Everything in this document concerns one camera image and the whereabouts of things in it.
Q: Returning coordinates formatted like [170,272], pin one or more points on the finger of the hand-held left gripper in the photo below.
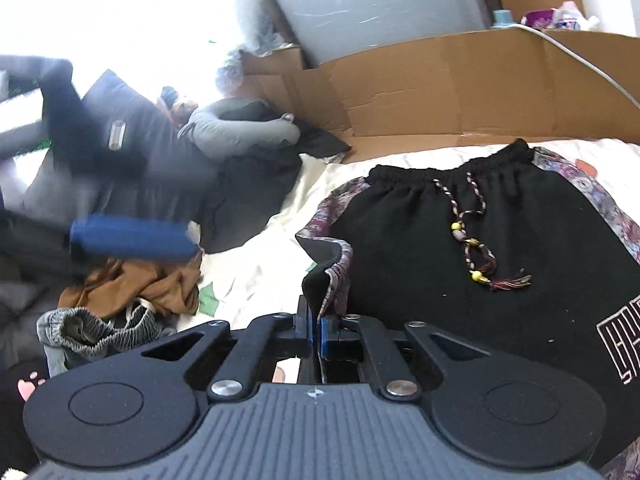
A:
[130,237]
[85,130]

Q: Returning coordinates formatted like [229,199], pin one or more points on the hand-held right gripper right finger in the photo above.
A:
[329,337]

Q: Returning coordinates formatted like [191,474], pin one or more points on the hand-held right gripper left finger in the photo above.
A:
[312,327]

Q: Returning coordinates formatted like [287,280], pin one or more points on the black pants with floral trim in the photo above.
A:
[425,260]

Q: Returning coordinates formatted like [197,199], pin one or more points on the brown garment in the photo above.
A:
[145,285]

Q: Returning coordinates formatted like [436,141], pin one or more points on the cream printed bedsheet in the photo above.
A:
[260,270]

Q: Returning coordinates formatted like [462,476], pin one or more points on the small stuffed toy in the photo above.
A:
[177,105]

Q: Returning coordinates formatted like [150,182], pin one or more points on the dark grey cloth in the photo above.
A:
[250,195]

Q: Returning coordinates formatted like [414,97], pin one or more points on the grey neck pillow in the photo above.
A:
[235,127]

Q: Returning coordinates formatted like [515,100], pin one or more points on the grey fluffy cloth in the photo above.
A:
[247,20]

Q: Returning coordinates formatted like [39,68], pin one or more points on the dark paw print cloth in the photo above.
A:
[20,410]

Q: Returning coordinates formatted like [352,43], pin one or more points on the brown cardboard sheet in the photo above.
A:
[450,90]

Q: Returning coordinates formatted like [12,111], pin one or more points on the grey foil panel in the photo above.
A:
[360,5]

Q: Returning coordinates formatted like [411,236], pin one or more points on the small teal cap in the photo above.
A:
[502,18]

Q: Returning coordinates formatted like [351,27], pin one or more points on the purple and pink packet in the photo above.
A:
[555,19]

